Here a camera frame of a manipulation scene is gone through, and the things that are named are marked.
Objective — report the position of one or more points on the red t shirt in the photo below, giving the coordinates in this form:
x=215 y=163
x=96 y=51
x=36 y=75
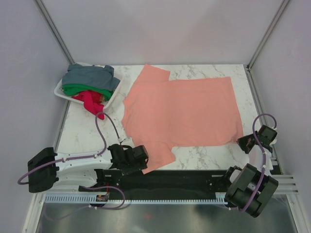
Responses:
x=92 y=101

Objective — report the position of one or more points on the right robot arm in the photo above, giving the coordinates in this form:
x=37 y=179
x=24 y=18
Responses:
x=253 y=186

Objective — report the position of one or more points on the left aluminium frame post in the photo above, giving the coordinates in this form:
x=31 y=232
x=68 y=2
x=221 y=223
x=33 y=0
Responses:
x=54 y=30

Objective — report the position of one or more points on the grey blue t shirt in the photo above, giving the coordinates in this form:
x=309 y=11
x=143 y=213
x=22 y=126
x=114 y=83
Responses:
x=93 y=76

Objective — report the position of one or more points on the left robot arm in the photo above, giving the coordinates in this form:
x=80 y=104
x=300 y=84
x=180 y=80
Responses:
x=49 y=169

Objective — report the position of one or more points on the green t shirt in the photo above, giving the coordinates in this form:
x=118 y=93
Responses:
x=75 y=89

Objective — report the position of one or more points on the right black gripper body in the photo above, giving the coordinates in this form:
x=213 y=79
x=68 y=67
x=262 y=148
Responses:
x=243 y=141

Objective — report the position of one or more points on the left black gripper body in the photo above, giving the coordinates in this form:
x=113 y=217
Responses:
x=133 y=166

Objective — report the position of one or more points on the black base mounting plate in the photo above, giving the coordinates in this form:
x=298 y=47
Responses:
x=165 y=184

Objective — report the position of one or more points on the aluminium frame post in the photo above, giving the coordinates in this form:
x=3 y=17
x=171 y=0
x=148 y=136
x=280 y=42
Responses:
x=54 y=30
x=273 y=24

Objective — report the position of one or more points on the salmon pink t shirt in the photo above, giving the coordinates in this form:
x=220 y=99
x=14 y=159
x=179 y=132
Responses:
x=161 y=114

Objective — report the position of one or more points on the right aluminium frame post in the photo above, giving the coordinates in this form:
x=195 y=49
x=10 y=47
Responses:
x=273 y=24

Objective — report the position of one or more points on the white slotted cable duct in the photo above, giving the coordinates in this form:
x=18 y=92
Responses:
x=93 y=198

